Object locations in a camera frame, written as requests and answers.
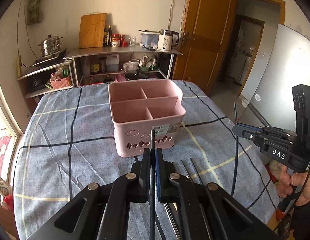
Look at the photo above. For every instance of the hanging green bag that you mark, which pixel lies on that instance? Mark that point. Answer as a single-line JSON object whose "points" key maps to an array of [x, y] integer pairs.
{"points": [[34, 14]]}

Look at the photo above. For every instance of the metal kitchen shelf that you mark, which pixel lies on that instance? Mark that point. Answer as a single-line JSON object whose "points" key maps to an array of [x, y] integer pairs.
{"points": [[86, 66]]}

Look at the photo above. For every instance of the pink woven basket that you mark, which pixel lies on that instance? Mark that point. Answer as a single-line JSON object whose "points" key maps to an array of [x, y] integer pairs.
{"points": [[58, 83]]}

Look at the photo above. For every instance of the brown wooden door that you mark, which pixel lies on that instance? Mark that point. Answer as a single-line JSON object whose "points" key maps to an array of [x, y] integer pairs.
{"points": [[205, 36]]}

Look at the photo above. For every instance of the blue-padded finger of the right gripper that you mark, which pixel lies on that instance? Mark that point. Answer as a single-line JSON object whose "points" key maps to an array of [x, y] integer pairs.
{"points": [[246, 131]]}

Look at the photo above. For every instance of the pink plastic utensil basket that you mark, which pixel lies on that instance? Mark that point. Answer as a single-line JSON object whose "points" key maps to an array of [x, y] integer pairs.
{"points": [[143, 106]]}

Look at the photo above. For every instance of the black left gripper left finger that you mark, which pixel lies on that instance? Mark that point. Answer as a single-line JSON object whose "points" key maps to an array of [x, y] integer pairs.
{"points": [[100, 212]]}

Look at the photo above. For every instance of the black chopstick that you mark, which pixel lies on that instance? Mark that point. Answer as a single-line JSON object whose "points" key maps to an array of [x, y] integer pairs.
{"points": [[196, 172], [236, 152], [152, 187], [186, 171]]}

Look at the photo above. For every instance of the induction cooktop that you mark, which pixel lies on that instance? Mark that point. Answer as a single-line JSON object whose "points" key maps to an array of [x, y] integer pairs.
{"points": [[50, 59]]}

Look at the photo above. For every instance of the person's right hand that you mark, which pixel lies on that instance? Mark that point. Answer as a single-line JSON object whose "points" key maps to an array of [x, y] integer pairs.
{"points": [[286, 182]]}

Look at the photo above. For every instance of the wooden cutting board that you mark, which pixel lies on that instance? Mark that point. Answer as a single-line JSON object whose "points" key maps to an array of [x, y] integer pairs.
{"points": [[92, 28]]}

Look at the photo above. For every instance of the silver refrigerator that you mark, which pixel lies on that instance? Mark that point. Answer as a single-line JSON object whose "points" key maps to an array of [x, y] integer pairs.
{"points": [[272, 103]]}

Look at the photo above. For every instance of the red lidded jar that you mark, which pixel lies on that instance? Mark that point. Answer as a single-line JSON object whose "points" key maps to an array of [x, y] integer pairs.
{"points": [[115, 40]]}

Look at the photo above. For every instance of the white plastic jug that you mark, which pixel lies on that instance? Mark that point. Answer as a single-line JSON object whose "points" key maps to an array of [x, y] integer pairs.
{"points": [[112, 63]]}

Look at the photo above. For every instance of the clear plastic container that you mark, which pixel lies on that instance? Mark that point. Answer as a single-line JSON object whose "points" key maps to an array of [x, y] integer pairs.
{"points": [[149, 38]]}

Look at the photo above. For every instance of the white electric kettle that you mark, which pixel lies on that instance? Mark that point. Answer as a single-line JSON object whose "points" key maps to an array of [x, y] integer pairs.
{"points": [[167, 40]]}

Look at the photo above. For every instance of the blue plaid tablecloth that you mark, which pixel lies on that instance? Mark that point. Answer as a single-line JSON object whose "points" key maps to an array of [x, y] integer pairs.
{"points": [[69, 143]]}

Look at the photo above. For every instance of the dark sauce bottle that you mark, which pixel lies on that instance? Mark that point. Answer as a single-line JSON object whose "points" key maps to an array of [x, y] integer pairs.
{"points": [[109, 35]]}

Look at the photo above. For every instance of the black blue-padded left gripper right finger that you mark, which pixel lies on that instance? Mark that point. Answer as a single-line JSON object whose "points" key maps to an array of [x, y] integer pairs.
{"points": [[206, 211]]}

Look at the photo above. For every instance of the stainless steel steamer pot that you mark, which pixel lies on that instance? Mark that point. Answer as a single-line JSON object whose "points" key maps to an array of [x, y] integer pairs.
{"points": [[50, 45]]}

